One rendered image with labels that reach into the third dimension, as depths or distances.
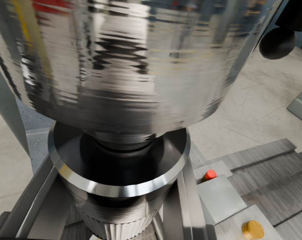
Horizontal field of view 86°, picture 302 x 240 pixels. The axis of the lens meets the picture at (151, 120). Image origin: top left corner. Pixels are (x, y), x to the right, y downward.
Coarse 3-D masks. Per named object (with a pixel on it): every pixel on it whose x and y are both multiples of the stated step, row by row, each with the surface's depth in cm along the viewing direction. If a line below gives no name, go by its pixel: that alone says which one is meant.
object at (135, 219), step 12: (72, 192) 5; (168, 192) 6; (84, 204) 5; (96, 204) 5; (144, 204) 5; (156, 204) 6; (84, 216) 7; (96, 216) 5; (108, 216) 5; (120, 216) 5; (132, 216) 5; (144, 216) 6; (96, 228) 7; (108, 228) 7; (120, 228) 6; (132, 228) 7; (144, 228) 9
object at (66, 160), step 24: (48, 144) 5; (72, 144) 5; (96, 144) 5; (168, 144) 5; (72, 168) 4; (96, 168) 4; (120, 168) 4; (144, 168) 4; (168, 168) 5; (96, 192) 4; (120, 192) 4; (144, 192) 4
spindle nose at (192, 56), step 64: (0, 0) 1; (64, 0) 1; (128, 0) 1; (192, 0) 1; (256, 0) 1; (0, 64) 2; (64, 64) 2; (128, 64) 2; (192, 64) 2; (128, 128) 2
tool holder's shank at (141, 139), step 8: (80, 128) 4; (96, 136) 4; (104, 136) 4; (112, 136) 4; (120, 136) 4; (128, 136) 4; (136, 136) 4; (144, 136) 4; (152, 136) 4; (104, 144) 5; (112, 144) 5; (120, 144) 4; (128, 144) 5; (136, 144) 5; (144, 144) 5
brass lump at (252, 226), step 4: (252, 220) 23; (244, 224) 24; (248, 224) 23; (252, 224) 23; (256, 224) 23; (260, 224) 23; (244, 228) 24; (248, 228) 23; (252, 228) 23; (256, 228) 23; (260, 228) 23; (244, 232) 23; (248, 232) 23; (252, 232) 22; (256, 232) 22; (260, 232) 22; (248, 236) 23; (252, 236) 22; (256, 236) 22; (260, 236) 22
